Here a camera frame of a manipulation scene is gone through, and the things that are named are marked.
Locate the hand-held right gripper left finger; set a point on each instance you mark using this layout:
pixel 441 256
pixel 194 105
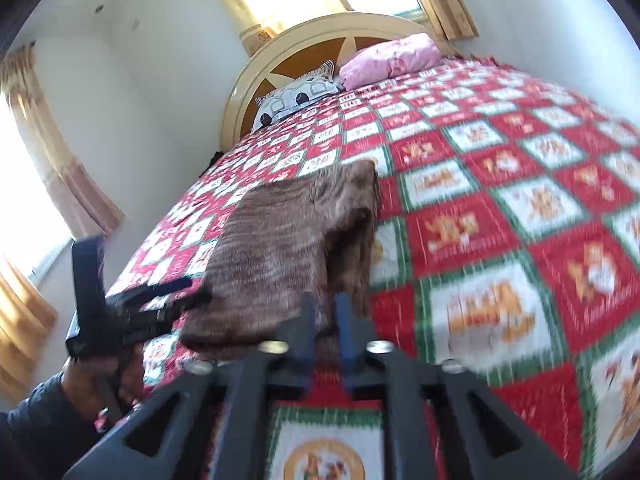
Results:
pixel 307 320

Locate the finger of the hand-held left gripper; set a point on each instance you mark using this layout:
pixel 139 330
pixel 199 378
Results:
pixel 175 310
pixel 155 290

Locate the person's left hand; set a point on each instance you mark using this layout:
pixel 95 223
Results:
pixel 80 385

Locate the person's left forearm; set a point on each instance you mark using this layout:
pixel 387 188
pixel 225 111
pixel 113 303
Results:
pixel 40 425

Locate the pink pillow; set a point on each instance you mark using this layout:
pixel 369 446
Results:
pixel 385 62

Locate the yellow curtain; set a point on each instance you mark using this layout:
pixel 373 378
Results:
pixel 445 0
pixel 20 320
pixel 65 175
pixel 255 35

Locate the dark object beside bed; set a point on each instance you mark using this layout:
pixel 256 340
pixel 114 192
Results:
pixel 214 160

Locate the brown knit sweater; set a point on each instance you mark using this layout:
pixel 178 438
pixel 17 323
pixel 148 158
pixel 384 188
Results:
pixel 280 250

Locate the grey patterned pillow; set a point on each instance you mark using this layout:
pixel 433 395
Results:
pixel 295 97

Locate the cream wooden headboard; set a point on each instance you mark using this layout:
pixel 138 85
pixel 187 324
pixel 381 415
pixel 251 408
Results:
pixel 235 105

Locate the red checked printed quilt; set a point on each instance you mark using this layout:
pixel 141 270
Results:
pixel 500 210

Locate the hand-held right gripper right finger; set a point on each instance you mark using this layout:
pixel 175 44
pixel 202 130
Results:
pixel 344 325

